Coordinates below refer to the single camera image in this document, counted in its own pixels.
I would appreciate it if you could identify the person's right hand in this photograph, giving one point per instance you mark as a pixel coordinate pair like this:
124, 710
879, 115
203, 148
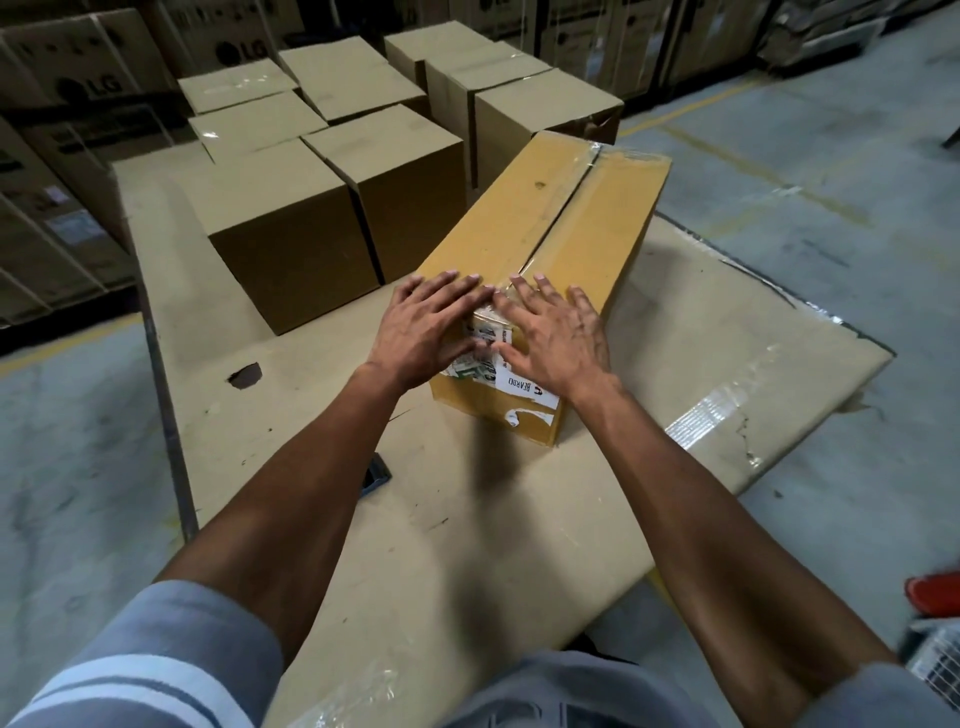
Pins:
559, 345

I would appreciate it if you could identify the person's left hand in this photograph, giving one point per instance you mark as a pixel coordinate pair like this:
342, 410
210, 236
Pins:
420, 337

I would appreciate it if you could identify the person's left little finger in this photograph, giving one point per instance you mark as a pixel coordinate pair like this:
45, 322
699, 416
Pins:
403, 300

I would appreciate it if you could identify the person's right middle finger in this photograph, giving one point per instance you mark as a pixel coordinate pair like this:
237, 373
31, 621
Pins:
529, 296

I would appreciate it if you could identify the person's left thumb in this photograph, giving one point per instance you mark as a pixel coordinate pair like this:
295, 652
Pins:
469, 350

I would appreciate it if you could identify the person's right thumb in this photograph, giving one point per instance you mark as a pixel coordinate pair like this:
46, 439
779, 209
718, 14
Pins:
511, 354

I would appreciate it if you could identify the person's left middle finger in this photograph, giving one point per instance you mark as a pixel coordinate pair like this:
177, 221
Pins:
446, 292

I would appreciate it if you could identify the person's right little finger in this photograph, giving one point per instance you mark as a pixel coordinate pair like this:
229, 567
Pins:
585, 306

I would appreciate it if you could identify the long taped labelled cardboard box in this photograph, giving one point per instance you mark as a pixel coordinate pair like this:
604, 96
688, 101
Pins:
555, 225

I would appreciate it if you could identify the person's left forearm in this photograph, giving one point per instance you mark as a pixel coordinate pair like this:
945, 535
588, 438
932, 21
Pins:
300, 495

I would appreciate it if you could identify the person's right forearm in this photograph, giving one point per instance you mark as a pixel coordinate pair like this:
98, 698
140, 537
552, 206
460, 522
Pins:
705, 540

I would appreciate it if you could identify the group of plain brown cartons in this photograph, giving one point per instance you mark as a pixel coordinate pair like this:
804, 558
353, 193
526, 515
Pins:
300, 232

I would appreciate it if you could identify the small black object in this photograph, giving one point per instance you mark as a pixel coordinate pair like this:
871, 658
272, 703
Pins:
376, 475

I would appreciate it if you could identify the flattened cardboard sheet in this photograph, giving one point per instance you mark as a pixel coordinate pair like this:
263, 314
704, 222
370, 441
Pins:
510, 547

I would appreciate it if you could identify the pile of flattened packaging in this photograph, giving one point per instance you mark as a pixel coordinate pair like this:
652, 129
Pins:
817, 30

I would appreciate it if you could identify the stack of large printed cartons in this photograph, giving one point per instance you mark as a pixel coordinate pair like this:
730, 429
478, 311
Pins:
75, 82

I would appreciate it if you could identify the grey striped shirt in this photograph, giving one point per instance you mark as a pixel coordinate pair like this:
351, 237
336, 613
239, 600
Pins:
150, 660

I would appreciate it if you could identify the red object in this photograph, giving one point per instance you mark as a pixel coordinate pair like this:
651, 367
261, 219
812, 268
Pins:
936, 594

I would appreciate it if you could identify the white mesh basket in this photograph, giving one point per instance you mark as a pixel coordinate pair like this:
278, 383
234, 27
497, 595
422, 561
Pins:
937, 660

